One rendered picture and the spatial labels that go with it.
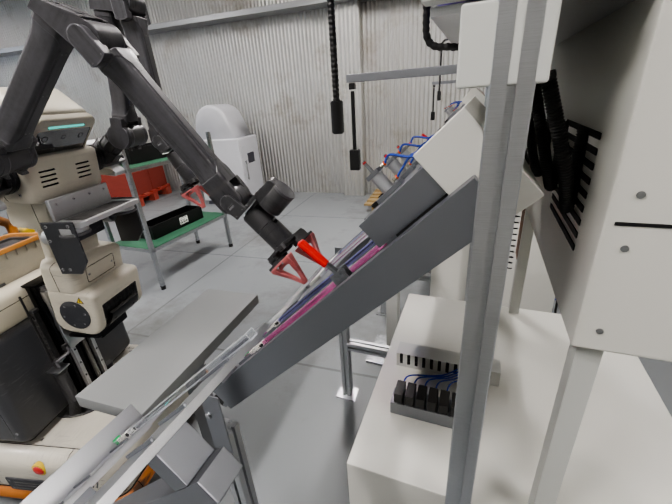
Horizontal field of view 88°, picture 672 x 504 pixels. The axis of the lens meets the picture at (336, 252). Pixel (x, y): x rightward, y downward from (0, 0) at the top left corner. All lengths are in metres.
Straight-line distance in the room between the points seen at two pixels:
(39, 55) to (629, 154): 0.96
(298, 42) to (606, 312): 4.99
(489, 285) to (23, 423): 1.53
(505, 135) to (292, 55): 4.95
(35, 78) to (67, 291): 0.65
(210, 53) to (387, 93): 2.59
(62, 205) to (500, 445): 1.28
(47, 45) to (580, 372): 1.05
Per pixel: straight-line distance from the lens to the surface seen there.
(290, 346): 0.66
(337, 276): 0.57
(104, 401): 1.20
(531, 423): 0.96
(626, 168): 0.46
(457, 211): 0.45
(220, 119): 5.04
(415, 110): 4.85
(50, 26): 0.91
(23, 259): 1.62
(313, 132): 5.20
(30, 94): 0.98
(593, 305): 0.52
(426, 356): 0.99
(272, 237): 0.80
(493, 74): 0.39
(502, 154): 0.41
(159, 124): 0.83
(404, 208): 0.50
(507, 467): 0.88
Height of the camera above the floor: 1.31
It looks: 24 degrees down
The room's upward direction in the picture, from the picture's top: 4 degrees counter-clockwise
